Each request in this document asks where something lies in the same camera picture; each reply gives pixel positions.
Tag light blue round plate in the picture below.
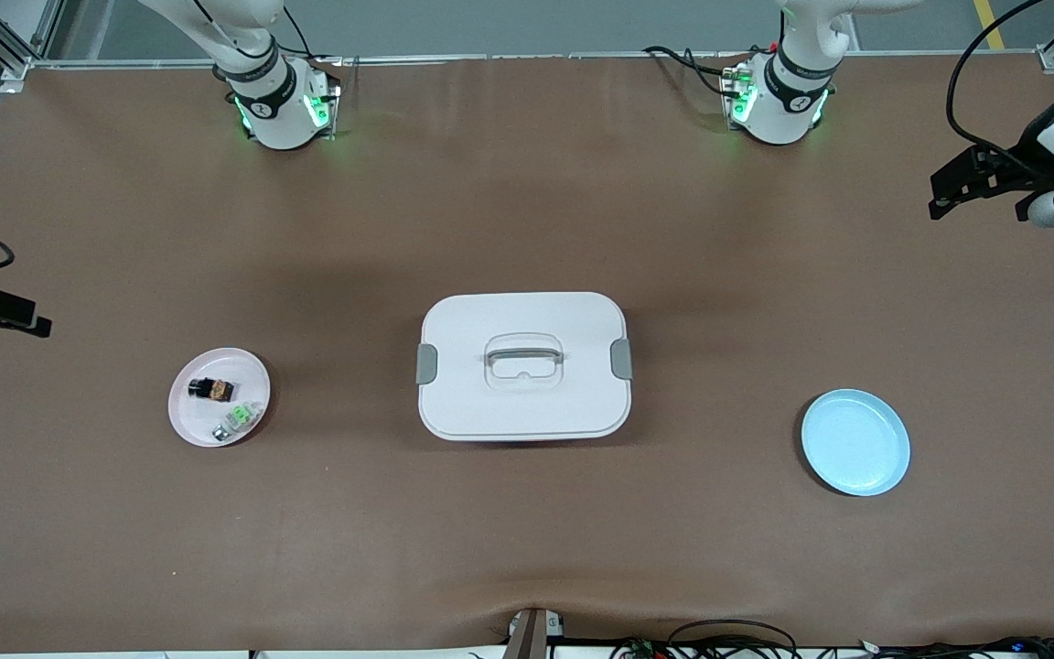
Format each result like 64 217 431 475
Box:
800 388 912 498

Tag white lidded storage box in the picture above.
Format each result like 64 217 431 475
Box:
415 291 635 443

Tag black cable bundle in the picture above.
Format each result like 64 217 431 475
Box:
609 620 1054 659

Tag metal table edge bracket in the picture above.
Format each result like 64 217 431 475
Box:
502 608 566 659

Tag green white switch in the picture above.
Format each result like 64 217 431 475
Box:
211 400 263 443

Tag black right base cable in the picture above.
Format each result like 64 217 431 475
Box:
257 5 345 92

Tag silver table edge rail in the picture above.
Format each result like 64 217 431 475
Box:
28 50 1054 72

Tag pink round plate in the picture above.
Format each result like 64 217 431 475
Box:
167 347 273 448

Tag black left base cables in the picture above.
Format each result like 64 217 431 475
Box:
643 44 747 97

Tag brown table cover sheet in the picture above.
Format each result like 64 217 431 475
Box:
0 53 1054 654

